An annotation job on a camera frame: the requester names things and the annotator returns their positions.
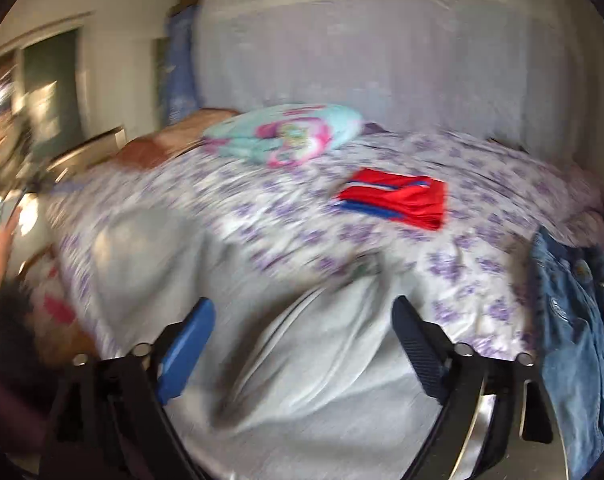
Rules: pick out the brown pillow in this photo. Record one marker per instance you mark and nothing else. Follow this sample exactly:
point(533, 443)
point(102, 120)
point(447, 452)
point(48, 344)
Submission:
point(169, 145)

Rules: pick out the red folded pants blue stripes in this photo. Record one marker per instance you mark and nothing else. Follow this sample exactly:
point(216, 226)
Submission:
point(399, 199)

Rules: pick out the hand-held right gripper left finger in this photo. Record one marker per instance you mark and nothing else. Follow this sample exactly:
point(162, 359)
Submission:
point(187, 347)

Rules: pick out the bed with purple floral sheet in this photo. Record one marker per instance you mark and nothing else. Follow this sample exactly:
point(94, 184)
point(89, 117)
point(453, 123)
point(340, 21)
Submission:
point(282, 210)

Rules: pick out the light blue pink pillow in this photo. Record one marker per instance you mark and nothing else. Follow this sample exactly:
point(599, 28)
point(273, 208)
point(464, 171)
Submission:
point(287, 132)

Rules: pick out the blue denim pants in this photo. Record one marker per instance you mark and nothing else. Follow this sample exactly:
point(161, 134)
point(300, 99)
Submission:
point(579, 340)

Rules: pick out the light grey pants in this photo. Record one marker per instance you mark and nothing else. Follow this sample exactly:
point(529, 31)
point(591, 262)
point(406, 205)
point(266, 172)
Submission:
point(302, 370)

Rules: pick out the green window pane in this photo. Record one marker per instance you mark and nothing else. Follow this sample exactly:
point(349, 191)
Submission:
point(51, 85)

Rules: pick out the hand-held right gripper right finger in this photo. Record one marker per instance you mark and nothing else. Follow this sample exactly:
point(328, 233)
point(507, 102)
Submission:
point(416, 347)

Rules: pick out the pink printed cloth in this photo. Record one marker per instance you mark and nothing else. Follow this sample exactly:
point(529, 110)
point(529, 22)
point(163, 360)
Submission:
point(56, 310)

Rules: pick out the grey fabric headboard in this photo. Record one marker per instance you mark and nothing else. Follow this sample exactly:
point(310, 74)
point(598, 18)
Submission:
point(382, 65)

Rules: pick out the blue printed hanging cloth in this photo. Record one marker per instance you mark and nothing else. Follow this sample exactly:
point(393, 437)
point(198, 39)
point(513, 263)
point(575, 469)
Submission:
point(180, 65)

